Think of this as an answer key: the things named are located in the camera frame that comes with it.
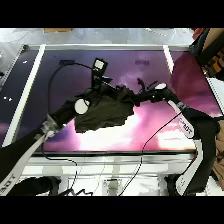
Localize dark trousers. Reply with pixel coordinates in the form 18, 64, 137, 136
73, 85, 136, 134

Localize heap of clothes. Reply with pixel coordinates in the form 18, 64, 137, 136
189, 28, 224, 79

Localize brown garment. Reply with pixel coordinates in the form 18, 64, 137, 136
213, 138, 224, 183

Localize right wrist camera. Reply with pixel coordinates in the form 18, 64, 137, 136
136, 77, 151, 95

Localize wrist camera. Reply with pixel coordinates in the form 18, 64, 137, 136
136, 77, 151, 95
90, 57, 108, 88

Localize silver frame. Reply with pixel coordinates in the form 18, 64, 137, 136
0, 43, 224, 197

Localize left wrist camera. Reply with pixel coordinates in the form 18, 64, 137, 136
90, 57, 108, 88

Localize black cable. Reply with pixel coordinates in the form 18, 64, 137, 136
47, 60, 96, 118
118, 111, 184, 197
61, 187, 95, 197
40, 149, 79, 194

